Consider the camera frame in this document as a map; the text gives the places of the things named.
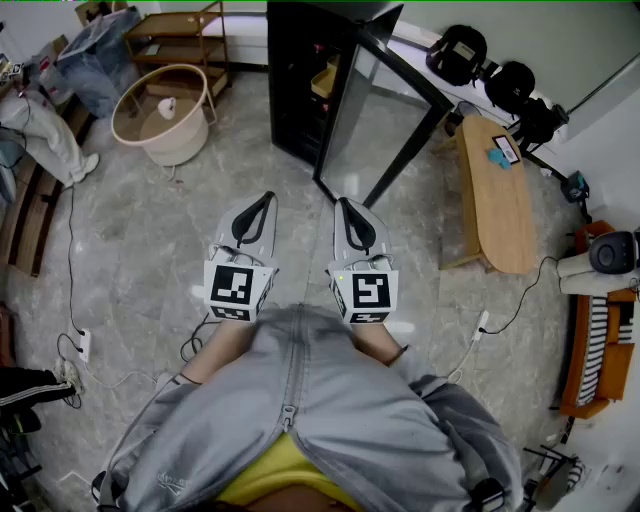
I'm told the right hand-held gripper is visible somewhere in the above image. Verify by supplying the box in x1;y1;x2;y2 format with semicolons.
327;197;401;326

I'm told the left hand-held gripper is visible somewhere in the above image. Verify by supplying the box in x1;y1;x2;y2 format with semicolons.
202;191;280;324

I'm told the black glass-door fridge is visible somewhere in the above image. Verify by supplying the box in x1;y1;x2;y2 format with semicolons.
266;0;457;209

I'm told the person's left forearm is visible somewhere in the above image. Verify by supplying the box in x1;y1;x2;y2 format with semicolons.
178;318;261;387

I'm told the person's right forearm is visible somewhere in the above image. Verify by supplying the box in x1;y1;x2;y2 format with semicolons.
349;322;409;370

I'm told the oval wooden coffee table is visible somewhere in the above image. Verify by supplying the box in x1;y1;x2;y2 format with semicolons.
438;113;539;277

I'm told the small blue toy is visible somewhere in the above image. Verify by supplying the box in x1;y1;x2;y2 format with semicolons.
487;147;514;172

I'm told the black mesh wastebasket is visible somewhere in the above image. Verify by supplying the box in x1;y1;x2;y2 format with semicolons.
443;99;482;137

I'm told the person's grey zip jacket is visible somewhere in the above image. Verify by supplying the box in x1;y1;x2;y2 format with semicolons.
92;302;525;512

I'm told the black-framed white card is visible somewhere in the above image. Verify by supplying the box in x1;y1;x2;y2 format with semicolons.
491;134;522;164

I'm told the black backpack with pale label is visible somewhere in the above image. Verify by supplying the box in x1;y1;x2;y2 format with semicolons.
425;24;489;88

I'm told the wooden shelf rack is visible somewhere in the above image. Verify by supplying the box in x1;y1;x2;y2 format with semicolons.
123;0;233;104

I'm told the plain black backpack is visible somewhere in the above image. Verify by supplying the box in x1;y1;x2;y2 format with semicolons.
483;60;537;115

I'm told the small teal black device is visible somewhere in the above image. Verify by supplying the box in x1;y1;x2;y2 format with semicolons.
559;169;592;205

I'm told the person's yellow shirt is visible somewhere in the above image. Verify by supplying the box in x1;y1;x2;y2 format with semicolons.
215;433;366;512

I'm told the dark grey round device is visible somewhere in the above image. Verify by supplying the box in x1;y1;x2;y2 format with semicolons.
587;228;640;277

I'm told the black white striped blanket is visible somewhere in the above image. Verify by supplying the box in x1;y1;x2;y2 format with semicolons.
574;293;636;407

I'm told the orange sofa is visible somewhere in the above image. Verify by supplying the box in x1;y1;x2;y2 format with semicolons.
558;218;640;421

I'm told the white power cable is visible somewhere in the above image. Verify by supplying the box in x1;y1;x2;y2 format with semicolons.
446;339;482;382

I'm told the black power cable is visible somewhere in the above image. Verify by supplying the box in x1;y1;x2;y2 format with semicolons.
481;255;560;336
55;183;86;354

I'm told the black camera bag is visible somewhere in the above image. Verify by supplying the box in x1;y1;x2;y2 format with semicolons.
517;96;571;149

